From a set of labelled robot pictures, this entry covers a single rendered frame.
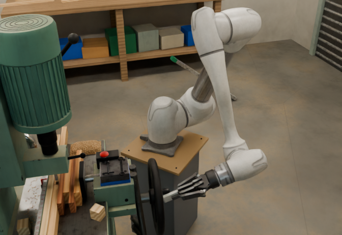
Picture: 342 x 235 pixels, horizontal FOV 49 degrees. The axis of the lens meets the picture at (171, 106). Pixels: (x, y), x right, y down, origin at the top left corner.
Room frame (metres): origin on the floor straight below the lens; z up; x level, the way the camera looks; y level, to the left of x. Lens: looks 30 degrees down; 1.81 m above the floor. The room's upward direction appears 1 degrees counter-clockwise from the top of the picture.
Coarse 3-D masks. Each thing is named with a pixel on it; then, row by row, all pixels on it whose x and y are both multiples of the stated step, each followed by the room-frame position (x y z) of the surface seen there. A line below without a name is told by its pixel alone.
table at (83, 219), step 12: (84, 204) 0.91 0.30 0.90; (132, 204) 0.94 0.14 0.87; (60, 216) 0.86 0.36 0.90; (72, 216) 0.86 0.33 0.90; (84, 216) 0.86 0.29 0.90; (108, 216) 0.90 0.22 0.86; (60, 228) 0.81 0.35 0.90; (72, 228) 0.81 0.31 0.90; (84, 228) 0.81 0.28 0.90; (96, 228) 0.81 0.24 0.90; (108, 228) 0.82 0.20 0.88
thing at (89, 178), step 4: (80, 164) 1.01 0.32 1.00; (80, 168) 0.99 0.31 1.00; (84, 168) 1.02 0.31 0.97; (80, 172) 0.97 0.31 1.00; (84, 172) 1.00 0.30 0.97; (80, 176) 0.95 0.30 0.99; (84, 176) 0.98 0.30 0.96; (88, 176) 0.99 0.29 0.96; (92, 176) 0.99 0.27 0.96; (96, 176) 0.99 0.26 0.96; (80, 180) 0.94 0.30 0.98; (84, 180) 0.97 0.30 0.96; (88, 180) 0.98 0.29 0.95; (92, 180) 0.98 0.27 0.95; (80, 184) 0.94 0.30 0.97; (84, 184) 0.95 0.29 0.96; (80, 188) 0.94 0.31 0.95; (84, 188) 0.94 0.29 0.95; (84, 192) 0.94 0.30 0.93; (84, 196) 0.94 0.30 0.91
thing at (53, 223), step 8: (64, 128) 1.32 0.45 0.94; (64, 136) 1.26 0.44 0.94; (64, 144) 1.20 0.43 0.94; (56, 192) 0.93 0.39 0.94; (56, 200) 0.89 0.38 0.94; (56, 208) 0.86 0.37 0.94; (56, 216) 0.83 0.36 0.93; (48, 224) 0.79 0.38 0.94; (56, 224) 0.81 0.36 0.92; (48, 232) 0.76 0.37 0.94; (56, 232) 0.79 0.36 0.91
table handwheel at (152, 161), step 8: (152, 160) 1.08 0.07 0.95; (152, 168) 1.03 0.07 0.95; (152, 176) 1.00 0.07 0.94; (152, 184) 1.08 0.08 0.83; (160, 184) 0.97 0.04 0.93; (152, 192) 1.03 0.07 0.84; (160, 192) 0.95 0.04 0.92; (144, 200) 1.02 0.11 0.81; (152, 200) 1.01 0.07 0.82; (160, 200) 0.93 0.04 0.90; (152, 208) 1.09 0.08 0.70; (160, 208) 0.91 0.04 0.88; (160, 216) 0.90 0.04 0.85; (160, 224) 0.90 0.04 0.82; (160, 232) 0.90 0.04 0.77
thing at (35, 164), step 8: (24, 152) 0.98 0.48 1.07; (32, 152) 0.98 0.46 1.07; (40, 152) 0.98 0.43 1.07; (64, 152) 0.98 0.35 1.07; (24, 160) 0.94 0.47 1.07; (32, 160) 0.94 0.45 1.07; (40, 160) 0.95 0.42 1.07; (48, 160) 0.95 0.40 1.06; (56, 160) 0.95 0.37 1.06; (64, 160) 0.96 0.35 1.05; (24, 168) 0.94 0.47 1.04; (32, 168) 0.94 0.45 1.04; (40, 168) 0.94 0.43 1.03; (48, 168) 0.95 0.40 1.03; (56, 168) 0.95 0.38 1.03; (64, 168) 0.96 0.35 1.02; (32, 176) 0.94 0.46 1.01; (40, 176) 0.94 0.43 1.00
